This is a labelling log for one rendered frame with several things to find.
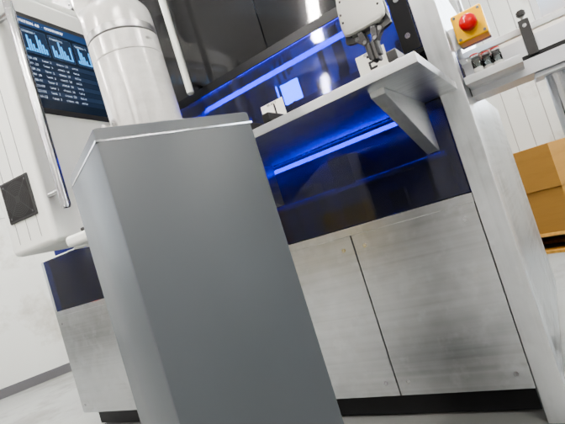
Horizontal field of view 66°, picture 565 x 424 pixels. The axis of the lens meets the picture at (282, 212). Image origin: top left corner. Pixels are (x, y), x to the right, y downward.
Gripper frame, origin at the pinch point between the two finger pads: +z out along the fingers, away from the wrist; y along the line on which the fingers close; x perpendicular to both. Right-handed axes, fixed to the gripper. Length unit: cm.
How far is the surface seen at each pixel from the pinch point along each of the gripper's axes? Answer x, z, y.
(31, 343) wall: -104, 61, 396
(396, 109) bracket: 3.7, 14.3, -1.4
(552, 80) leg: -38, 15, -31
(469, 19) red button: -19.6, -3.0, -18.2
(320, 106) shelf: 16.8, 10.3, 8.9
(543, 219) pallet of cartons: -226, 74, -11
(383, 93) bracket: 10.6, 11.7, -1.8
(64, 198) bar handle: 28, 6, 80
